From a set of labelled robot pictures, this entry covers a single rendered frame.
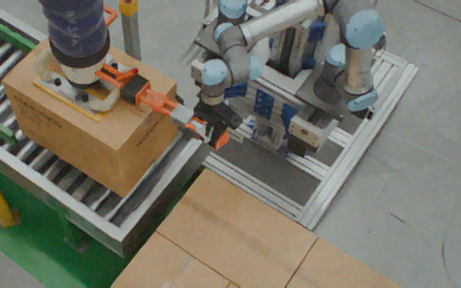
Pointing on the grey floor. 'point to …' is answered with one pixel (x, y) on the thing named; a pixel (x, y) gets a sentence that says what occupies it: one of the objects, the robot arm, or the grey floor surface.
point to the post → (130, 29)
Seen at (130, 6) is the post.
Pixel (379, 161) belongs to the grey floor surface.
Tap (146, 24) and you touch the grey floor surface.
